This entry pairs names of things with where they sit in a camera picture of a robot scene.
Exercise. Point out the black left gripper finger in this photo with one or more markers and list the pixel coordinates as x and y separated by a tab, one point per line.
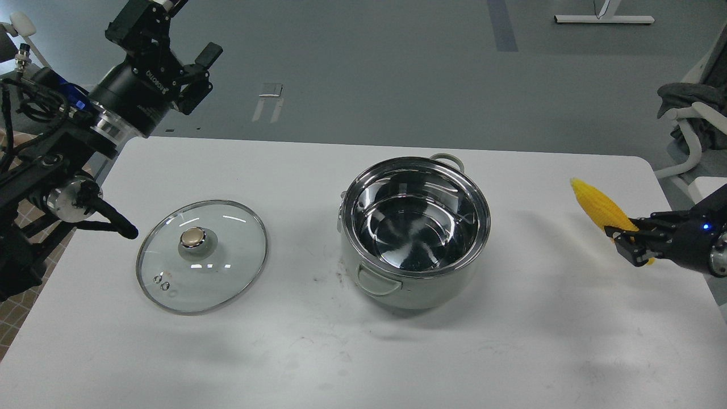
193	85
142	30

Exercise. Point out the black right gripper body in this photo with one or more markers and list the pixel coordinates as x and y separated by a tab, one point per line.
694	240

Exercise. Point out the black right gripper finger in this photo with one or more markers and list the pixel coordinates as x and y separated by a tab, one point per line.
643	228
640	250

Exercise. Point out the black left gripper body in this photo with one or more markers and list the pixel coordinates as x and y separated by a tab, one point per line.
140	94

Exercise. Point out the yellow corn cob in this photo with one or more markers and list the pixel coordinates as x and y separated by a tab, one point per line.
594	202

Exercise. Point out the glass pot lid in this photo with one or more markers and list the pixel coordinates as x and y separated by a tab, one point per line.
202	257

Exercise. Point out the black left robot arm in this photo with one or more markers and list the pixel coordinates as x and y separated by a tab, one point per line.
51	176

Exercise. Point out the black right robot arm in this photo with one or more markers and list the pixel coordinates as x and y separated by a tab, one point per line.
714	202

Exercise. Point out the pale green steel pot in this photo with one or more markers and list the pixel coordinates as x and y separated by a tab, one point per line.
412	230

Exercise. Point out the white chair with grey cloth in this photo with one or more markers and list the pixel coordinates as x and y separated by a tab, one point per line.
696	107

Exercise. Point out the white desk foot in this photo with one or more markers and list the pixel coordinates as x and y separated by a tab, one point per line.
608	14

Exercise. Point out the beige checkered cloth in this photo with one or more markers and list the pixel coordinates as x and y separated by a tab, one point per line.
16	308

